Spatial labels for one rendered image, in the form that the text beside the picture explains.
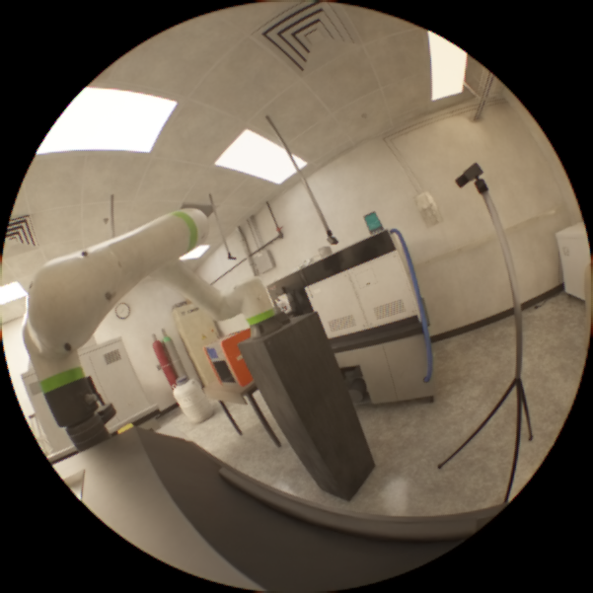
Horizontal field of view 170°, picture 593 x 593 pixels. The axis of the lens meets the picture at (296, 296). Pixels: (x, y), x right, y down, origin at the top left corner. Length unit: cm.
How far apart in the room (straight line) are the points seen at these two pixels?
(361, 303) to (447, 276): 143
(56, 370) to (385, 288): 154
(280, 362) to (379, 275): 96
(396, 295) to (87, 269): 147
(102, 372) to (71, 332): 124
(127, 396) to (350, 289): 174
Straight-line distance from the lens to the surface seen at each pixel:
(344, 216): 271
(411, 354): 154
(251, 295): 80
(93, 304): 25
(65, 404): 36
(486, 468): 145
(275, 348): 74
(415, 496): 138
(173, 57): 159
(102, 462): 19
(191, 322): 453
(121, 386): 148
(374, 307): 150
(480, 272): 274
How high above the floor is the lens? 126
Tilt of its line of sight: 1 degrees down
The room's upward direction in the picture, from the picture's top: 22 degrees counter-clockwise
